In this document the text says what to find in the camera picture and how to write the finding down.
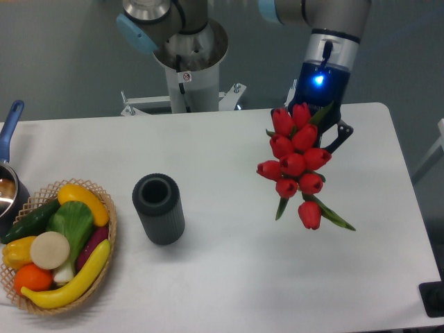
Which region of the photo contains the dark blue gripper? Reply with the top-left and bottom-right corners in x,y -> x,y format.
288,62 -> 354,154

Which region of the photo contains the red tulip bouquet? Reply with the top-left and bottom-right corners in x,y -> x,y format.
256,103 -> 355,231

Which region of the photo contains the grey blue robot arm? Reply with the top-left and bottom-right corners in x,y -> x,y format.
116,1 -> 371,152

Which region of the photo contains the black box at edge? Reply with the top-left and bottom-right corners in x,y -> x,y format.
418,281 -> 443,318

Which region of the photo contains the dark grey ribbed vase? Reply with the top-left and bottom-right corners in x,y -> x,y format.
132,173 -> 185,246

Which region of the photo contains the purple sweet potato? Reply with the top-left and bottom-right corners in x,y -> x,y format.
76,226 -> 109,272

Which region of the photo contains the yellow squash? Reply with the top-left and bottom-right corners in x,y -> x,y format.
57,183 -> 109,227

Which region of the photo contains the green bok choy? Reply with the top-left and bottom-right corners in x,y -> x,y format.
46,201 -> 94,287

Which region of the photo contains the woven wicker basket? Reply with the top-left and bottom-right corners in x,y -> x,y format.
1,178 -> 117,316

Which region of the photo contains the beige round disc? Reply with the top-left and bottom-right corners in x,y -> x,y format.
30,231 -> 70,270

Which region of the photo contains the green cucumber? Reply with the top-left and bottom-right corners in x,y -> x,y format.
1,199 -> 60,244

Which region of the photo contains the yellow banana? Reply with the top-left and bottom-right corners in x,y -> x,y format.
21,239 -> 111,309

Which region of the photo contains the orange fruit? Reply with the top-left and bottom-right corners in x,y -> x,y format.
14,264 -> 53,294

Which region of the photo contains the yellow bell pepper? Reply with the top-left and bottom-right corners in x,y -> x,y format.
2,236 -> 37,270

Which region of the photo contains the white frame at right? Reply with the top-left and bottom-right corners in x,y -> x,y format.
411,119 -> 443,186

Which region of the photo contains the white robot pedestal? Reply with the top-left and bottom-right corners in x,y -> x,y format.
121,19 -> 246,116

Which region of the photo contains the blue handled saucepan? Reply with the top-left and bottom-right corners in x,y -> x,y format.
1,100 -> 29,237

